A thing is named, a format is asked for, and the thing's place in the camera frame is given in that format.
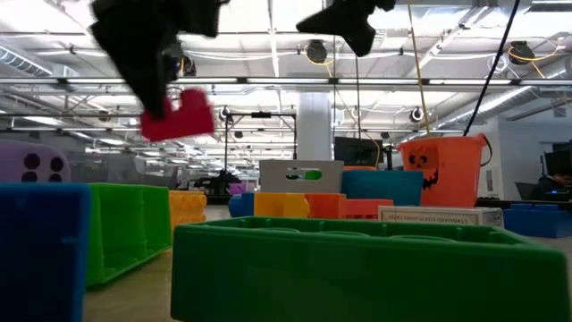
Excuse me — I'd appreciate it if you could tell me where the orange pumpkin bucket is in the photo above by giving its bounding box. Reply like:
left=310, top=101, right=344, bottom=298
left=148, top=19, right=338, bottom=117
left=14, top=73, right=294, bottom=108
left=396, top=132, right=494, bottom=209

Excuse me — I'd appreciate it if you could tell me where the black hanging cable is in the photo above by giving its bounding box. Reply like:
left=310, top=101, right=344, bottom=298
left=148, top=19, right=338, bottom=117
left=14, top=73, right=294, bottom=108
left=355, top=55, right=362, bottom=140

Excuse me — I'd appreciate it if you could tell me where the purple background bin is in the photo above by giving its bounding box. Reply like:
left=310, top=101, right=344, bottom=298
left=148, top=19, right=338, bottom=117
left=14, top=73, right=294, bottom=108
left=230, top=181, right=259, bottom=194

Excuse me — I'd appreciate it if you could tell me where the red toy block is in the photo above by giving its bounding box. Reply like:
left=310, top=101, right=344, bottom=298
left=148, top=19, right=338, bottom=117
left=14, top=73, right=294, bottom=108
left=139, top=87, right=217, bottom=143

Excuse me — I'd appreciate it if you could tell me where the card deck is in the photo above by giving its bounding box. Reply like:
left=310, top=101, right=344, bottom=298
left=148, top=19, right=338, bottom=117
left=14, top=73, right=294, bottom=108
left=378, top=205, right=505, bottom=228

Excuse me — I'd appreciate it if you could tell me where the blue rounded toy block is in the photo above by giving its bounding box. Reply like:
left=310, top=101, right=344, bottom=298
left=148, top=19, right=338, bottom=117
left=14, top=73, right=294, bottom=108
left=0, top=182, right=92, bottom=322

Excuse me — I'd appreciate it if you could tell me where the white building column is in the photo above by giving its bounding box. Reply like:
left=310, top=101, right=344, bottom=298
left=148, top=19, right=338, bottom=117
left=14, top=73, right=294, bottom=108
left=297, top=91, right=332, bottom=162

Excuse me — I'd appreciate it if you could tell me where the yellow three-stud brick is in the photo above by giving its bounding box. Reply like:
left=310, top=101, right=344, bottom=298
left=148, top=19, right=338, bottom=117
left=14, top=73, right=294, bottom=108
left=168, top=191, right=208, bottom=232

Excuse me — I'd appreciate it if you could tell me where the teal plastic bin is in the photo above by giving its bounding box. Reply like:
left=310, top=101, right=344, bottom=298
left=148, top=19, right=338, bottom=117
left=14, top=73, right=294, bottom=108
left=341, top=169, right=425, bottom=208

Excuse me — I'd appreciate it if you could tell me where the silver ceiling air duct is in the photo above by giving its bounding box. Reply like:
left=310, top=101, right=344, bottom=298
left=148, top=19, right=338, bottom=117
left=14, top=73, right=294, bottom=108
left=0, top=44, right=55, bottom=78
left=440, top=66, right=572, bottom=131

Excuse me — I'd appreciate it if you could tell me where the taupe plastic bin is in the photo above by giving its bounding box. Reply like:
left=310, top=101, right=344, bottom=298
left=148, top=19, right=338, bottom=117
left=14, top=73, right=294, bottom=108
left=66, top=153, right=147, bottom=184

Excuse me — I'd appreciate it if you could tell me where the purple foam die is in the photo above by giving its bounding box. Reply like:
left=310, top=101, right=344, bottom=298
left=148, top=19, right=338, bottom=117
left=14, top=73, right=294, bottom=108
left=0, top=139, right=72, bottom=183

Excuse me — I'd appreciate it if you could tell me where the dark green flat brick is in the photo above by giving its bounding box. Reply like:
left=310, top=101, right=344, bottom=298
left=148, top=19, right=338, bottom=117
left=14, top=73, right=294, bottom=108
left=169, top=216, right=572, bottom=322

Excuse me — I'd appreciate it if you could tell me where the orange toy block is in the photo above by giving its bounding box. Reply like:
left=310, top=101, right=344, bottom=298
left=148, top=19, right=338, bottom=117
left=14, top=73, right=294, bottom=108
left=305, top=192, right=349, bottom=220

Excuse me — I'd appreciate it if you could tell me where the light grey plastic bin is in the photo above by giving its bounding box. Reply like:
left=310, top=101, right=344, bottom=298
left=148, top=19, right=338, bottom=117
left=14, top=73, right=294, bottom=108
left=258, top=159, right=344, bottom=195

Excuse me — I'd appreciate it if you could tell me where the person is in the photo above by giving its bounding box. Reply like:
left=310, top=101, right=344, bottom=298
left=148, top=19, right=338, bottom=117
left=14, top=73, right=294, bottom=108
left=534, top=173, right=572, bottom=202

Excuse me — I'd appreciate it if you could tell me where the blue square stud brick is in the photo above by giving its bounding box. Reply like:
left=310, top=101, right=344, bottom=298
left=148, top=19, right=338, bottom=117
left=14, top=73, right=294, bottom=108
left=502, top=203, right=572, bottom=240

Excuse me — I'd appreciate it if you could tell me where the orange-red brick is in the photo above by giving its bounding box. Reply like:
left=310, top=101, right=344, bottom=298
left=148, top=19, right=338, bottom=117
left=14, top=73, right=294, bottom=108
left=345, top=198, right=394, bottom=221

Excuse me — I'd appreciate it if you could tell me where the black desk monitor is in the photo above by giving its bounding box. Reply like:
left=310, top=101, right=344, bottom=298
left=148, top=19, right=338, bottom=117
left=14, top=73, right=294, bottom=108
left=543, top=141, right=572, bottom=176

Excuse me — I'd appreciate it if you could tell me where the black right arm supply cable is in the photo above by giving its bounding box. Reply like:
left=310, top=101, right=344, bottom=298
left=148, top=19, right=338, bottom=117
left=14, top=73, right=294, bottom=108
left=462, top=0, right=522, bottom=138

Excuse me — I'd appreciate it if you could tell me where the yellow toy block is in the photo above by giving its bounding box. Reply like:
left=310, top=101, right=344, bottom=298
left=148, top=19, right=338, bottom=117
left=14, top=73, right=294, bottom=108
left=253, top=192, right=311, bottom=219

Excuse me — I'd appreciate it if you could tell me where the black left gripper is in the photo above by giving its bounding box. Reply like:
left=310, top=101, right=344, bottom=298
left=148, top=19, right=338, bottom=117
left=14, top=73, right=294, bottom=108
left=91, top=0, right=231, bottom=120

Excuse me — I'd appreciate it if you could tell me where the yellow hanging cable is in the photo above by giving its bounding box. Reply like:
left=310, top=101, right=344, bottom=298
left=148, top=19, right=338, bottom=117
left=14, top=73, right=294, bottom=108
left=406, top=4, right=431, bottom=135

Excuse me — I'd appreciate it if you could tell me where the long ceiling light bar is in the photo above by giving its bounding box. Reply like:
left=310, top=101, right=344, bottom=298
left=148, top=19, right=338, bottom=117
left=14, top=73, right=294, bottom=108
left=0, top=76, right=572, bottom=87

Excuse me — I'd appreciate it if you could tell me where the bright green toy block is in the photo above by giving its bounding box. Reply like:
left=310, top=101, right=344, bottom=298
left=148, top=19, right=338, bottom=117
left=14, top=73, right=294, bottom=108
left=84, top=182, right=174, bottom=287

